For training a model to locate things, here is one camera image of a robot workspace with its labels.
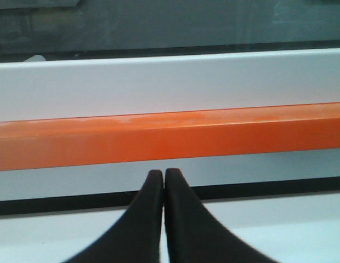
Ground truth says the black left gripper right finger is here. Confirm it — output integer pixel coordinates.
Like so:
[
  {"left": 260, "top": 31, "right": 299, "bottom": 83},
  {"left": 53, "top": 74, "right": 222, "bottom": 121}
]
[{"left": 165, "top": 168, "right": 273, "bottom": 262}]

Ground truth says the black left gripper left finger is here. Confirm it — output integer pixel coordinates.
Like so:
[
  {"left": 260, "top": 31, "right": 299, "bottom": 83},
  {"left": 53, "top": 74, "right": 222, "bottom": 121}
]
[{"left": 67, "top": 170, "right": 163, "bottom": 262}]

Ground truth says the orange sash handle bar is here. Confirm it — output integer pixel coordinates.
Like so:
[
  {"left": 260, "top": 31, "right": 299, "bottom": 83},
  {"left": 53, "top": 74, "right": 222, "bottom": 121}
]
[{"left": 0, "top": 102, "right": 340, "bottom": 171}]

